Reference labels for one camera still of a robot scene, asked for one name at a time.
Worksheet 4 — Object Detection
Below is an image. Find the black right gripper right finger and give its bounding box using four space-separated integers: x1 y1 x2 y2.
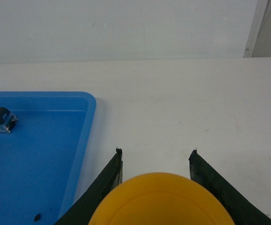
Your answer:
188 150 271 225

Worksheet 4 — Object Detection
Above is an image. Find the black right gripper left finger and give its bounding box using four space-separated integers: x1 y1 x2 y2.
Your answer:
56 149 123 225

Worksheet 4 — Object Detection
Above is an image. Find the yellow mushroom push button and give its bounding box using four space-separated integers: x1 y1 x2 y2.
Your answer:
89 172 234 225

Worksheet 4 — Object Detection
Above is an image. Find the small black debris piece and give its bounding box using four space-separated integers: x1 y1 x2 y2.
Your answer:
33 213 41 222

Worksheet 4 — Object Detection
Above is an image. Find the blue plastic tray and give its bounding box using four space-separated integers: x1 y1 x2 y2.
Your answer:
0 91 96 225

